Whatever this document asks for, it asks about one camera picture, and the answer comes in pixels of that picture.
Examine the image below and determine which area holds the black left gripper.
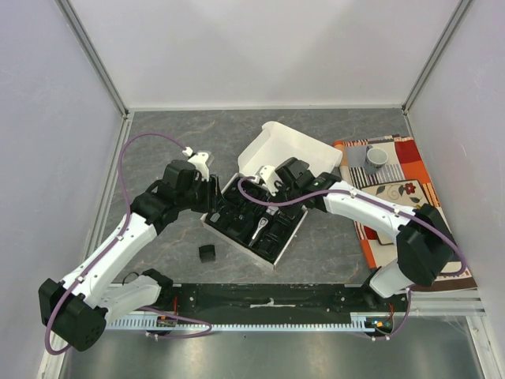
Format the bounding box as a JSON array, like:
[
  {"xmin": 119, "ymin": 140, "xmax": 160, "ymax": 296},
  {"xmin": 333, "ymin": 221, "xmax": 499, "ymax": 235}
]
[{"xmin": 178, "ymin": 173, "xmax": 227, "ymax": 214}]

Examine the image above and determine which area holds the small oil bottle black cap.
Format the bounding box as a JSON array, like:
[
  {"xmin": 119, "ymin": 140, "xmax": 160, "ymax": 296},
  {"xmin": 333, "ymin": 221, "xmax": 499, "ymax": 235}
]
[{"xmin": 210, "ymin": 213, "xmax": 220, "ymax": 223}]

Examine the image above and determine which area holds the white box with black tray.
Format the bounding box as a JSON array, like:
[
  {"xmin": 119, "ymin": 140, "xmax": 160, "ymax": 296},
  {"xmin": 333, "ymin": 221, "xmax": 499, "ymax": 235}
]
[{"xmin": 200, "ymin": 121, "xmax": 343, "ymax": 268}]

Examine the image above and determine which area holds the silver black hair clipper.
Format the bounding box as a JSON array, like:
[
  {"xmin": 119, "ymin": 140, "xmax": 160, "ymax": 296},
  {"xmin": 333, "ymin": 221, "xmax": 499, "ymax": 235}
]
[{"xmin": 249, "ymin": 216, "xmax": 271, "ymax": 246}]

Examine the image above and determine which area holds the black comb guard attachment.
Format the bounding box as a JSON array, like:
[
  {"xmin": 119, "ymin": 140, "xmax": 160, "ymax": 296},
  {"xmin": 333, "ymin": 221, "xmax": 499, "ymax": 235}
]
[{"xmin": 198, "ymin": 245, "xmax": 216, "ymax": 263}]

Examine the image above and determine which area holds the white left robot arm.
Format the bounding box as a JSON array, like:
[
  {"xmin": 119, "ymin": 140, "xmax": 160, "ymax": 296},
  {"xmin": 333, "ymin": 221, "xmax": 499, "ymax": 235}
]
[{"xmin": 38, "ymin": 151, "xmax": 220, "ymax": 351}]

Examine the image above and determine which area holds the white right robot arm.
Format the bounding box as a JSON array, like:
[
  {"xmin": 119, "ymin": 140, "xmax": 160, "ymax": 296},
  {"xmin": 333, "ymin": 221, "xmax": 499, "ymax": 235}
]
[{"xmin": 252, "ymin": 158, "xmax": 459, "ymax": 311}]

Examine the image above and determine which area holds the white patterned cup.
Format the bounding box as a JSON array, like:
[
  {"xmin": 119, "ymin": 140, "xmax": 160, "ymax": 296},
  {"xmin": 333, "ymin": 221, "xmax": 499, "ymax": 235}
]
[{"xmin": 363, "ymin": 145, "xmax": 389, "ymax": 175}]

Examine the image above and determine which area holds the colourful patchwork cloth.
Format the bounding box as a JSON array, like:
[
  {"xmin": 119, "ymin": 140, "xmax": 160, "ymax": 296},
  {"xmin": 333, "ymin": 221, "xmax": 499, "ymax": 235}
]
[{"xmin": 333, "ymin": 136, "xmax": 477, "ymax": 292}]

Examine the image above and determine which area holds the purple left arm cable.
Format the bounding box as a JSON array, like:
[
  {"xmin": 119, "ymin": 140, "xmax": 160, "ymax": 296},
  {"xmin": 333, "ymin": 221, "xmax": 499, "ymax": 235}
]
[{"xmin": 43, "ymin": 132, "xmax": 214, "ymax": 355}]

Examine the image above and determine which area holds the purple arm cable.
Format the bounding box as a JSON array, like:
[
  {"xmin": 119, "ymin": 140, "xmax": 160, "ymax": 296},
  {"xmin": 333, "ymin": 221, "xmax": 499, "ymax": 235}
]
[
  {"xmin": 238, "ymin": 175, "xmax": 470, "ymax": 342},
  {"xmin": 43, "ymin": 132, "xmax": 214, "ymax": 355}
]

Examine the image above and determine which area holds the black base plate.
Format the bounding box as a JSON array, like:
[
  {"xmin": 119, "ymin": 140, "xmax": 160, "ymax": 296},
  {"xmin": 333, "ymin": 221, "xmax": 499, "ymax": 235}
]
[{"xmin": 155, "ymin": 283, "xmax": 409, "ymax": 313}]

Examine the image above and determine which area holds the grey slotted cable duct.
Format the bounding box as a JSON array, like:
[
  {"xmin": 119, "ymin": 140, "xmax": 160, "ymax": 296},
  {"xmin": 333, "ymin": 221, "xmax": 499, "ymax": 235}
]
[{"xmin": 106, "ymin": 312, "xmax": 393, "ymax": 332}]

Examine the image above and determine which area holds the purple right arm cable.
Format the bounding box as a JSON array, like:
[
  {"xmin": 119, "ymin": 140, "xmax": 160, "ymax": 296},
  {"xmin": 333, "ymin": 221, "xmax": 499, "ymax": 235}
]
[{"xmin": 238, "ymin": 175, "xmax": 470, "ymax": 342}]

